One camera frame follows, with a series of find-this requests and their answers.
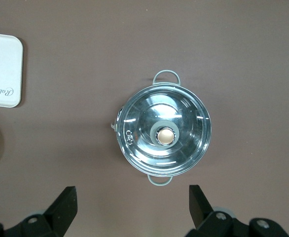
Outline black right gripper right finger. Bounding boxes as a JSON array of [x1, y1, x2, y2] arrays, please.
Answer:
[[183, 184, 289, 237]]

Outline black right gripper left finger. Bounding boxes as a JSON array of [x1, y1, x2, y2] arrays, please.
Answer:
[[0, 186, 78, 237]]

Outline white rectangular tray with print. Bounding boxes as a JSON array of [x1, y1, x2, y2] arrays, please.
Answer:
[[0, 32, 24, 108]]

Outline glass pot lid with knob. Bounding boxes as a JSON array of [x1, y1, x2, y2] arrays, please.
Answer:
[[121, 83, 213, 177]]

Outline steel pot with grey handles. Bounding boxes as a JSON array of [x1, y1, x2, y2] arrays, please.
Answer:
[[109, 70, 213, 187]]

